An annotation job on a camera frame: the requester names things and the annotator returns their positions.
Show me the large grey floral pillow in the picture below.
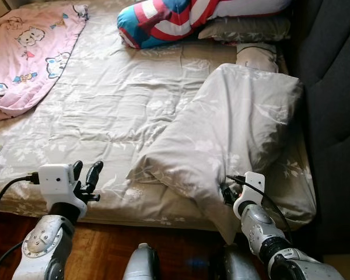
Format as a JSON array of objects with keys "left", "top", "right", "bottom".
[{"left": 127, "top": 63, "right": 304, "bottom": 246}]

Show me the silver robot right leg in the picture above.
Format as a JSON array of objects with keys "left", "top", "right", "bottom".
[{"left": 213, "top": 244, "right": 263, "bottom": 280}]

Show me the silver robot leg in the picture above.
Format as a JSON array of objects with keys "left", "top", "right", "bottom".
[
  {"left": 213, "top": 244, "right": 263, "bottom": 280},
  {"left": 122, "top": 243, "right": 161, "bottom": 280}
]

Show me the bed with grey floral sheet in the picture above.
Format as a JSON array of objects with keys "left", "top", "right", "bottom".
[{"left": 0, "top": 0, "right": 317, "bottom": 231}]

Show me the silver robot left leg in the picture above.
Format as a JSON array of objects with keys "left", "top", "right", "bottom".
[{"left": 122, "top": 243, "right": 161, "bottom": 280}]

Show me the dark grey upholstered sofa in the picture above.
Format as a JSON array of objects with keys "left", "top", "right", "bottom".
[{"left": 283, "top": 0, "right": 350, "bottom": 257}]

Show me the pink cartoon quilt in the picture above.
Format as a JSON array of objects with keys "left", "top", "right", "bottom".
[{"left": 0, "top": 3, "right": 89, "bottom": 122}]

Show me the beige patterned cushion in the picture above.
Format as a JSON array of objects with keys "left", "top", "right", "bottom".
[{"left": 235, "top": 42, "right": 279, "bottom": 74}]

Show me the blue shield print pillow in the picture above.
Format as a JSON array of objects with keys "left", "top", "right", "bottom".
[{"left": 117, "top": 0, "right": 222, "bottom": 50}]

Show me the small grey floral pillow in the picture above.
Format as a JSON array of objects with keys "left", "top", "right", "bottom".
[{"left": 198, "top": 15, "right": 292, "bottom": 44}]

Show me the white pillow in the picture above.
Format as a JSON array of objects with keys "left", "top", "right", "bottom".
[{"left": 207, "top": 0, "right": 293, "bottom": 19}]

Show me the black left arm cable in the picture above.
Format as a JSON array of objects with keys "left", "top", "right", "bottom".
[{"left": 0, "top": 172, "right": 41, "bottom": 280}]

